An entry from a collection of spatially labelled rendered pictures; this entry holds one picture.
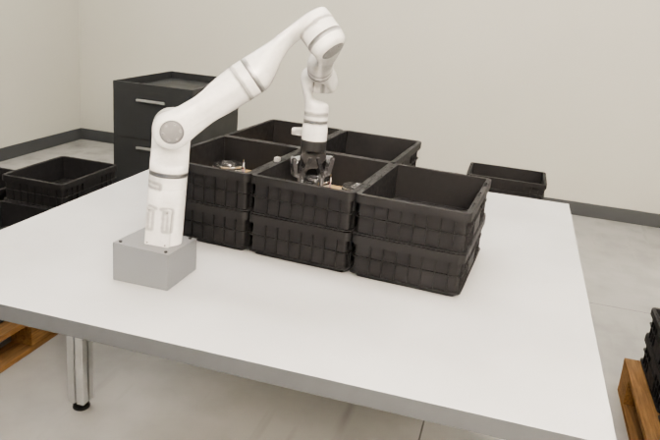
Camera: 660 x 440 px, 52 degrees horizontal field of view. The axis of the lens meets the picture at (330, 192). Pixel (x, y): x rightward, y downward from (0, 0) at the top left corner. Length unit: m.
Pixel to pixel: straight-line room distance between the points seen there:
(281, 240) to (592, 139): 3.66
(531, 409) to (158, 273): 0.88
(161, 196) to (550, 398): 0.96
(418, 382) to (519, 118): 3.94
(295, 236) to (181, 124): 0.46
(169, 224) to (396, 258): 0.58
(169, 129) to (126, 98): 2.08
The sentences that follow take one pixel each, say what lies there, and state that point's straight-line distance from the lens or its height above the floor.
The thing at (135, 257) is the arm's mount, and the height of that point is 0.77.
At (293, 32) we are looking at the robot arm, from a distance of 1.62.
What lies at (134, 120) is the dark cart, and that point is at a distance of 3.67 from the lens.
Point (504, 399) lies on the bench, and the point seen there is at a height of 0.70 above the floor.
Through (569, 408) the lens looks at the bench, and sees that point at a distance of 1.41.
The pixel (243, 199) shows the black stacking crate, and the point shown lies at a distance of 1.87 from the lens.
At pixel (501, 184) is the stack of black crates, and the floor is 0.56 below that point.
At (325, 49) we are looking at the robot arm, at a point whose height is 1.29.
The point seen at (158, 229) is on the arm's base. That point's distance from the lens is 1.68.
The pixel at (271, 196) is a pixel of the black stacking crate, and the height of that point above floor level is 0.88.
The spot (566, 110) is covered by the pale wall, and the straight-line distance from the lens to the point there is 5.17.
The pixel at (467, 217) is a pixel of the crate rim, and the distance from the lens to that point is 1.67.
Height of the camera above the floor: 1.41
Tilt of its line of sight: 16 degrees down
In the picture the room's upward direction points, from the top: 5 degrees clockwise
